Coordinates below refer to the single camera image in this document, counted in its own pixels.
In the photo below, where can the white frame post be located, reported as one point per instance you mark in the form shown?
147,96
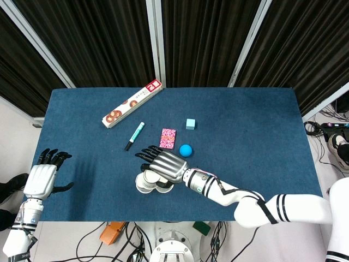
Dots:
156,41
38,46
327,102
249,41

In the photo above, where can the grey table bracket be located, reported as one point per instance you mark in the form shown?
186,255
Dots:
38,122

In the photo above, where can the green white marker black cap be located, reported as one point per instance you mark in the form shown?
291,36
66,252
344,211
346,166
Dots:
136,133

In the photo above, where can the white paper cup blue stripe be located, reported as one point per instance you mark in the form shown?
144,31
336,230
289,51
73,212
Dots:
167,189
145,183

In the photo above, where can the white grey robot base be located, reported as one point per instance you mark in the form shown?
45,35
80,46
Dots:
171,248

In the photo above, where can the dark brown pleated curtain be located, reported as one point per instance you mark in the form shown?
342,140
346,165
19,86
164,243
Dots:
204,41
300,49
19,71
103,41

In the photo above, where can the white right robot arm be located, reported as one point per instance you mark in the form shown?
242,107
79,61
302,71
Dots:
294,210

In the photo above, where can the white black sneaker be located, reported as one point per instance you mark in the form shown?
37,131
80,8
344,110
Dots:
339,148

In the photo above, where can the orange box device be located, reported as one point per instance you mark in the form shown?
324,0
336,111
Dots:
111,232

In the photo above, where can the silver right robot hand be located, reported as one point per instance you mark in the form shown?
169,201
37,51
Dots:
169,165

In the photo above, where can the blue ball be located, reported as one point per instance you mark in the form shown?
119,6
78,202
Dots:
186,150

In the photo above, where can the black shoe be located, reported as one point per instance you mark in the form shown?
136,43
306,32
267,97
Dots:
13,187

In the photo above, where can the light blue cube block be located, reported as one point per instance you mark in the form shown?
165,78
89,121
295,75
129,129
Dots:
191,124

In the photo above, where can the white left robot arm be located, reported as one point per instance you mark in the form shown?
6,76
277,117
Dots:
24,218

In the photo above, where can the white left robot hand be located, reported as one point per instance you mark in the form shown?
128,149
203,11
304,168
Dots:
41,180

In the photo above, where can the pink patterned card box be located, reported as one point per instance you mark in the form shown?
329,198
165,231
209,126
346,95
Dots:
167,138

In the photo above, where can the long white foil wrap box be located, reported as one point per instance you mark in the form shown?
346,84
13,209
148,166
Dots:
128,105

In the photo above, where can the black electronic device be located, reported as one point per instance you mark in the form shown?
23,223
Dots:
334,127

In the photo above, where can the blue table cloth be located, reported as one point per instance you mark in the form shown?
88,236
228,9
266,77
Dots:
245,163

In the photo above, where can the green block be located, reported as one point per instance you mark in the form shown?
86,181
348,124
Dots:
202,227

